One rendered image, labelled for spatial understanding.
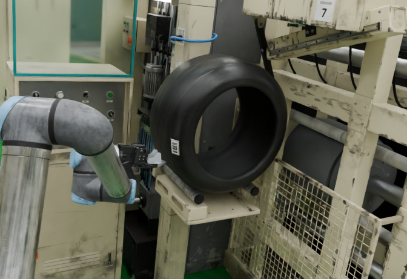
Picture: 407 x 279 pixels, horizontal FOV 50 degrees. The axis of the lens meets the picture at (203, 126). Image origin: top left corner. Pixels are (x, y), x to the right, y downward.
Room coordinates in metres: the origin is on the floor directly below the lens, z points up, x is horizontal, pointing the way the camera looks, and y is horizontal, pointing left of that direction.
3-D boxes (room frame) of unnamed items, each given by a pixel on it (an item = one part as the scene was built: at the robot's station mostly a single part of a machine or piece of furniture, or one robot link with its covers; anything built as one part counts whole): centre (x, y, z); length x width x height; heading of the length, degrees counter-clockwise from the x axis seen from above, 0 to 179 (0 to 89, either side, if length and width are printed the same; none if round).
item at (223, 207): (1.84, -0.05, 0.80); 0.37 x 0.36 x 0.02; 120
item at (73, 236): (2.15, 0.71, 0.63); 0.56 x 0.41 x 1.27; 120
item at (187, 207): (1.77, 0.07, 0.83); 0.36 x 0.09 x 0.06; 30
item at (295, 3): (1.87, -0.37, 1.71); 0.61 x 0.25 x 0.15; 30
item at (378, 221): (1.80, -0.45, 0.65); 0.90 x 0.02 x 0.70; 30
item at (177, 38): (2.05, 0.09, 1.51); 0.19 x 0.19 x 0.06; 30
